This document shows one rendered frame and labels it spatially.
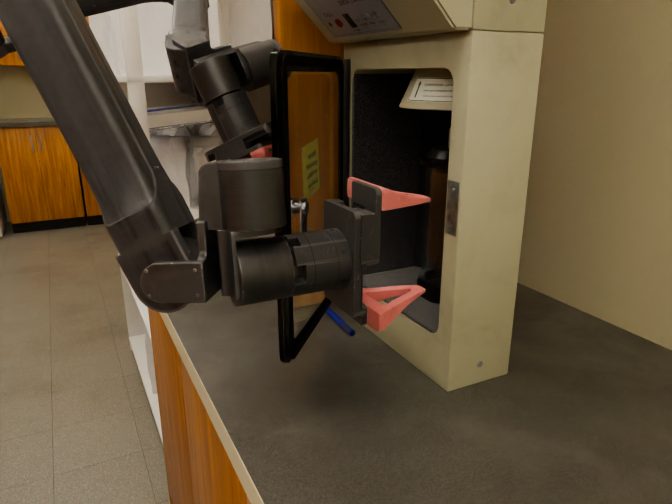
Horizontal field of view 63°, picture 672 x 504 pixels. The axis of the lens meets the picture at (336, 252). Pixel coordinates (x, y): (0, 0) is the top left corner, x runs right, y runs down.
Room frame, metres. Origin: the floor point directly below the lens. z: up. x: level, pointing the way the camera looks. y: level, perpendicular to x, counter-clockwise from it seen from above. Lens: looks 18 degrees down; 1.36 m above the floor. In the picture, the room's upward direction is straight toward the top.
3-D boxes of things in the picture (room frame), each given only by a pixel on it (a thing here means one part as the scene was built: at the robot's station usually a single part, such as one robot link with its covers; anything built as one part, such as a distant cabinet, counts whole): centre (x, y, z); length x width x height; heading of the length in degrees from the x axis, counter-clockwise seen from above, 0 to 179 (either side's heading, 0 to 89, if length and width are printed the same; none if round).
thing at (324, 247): (0.49, 0.01, 1.20); 0.07 x 0.07 x 0.10; 27
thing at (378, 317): (0.53, -0.05, 1.16); 0.09 x 0.07 x 0.07; 117
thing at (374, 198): (0.53, -0.05, 1.23); 0.09 x 0.07 x 0.07; 117
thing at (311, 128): (0.80, 0.03, 1.19); 0.30 x 0.01 x 0.40; 165
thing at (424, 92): (0.85, -0.18, 1.34); 0.18 x 0.18 x 0.05
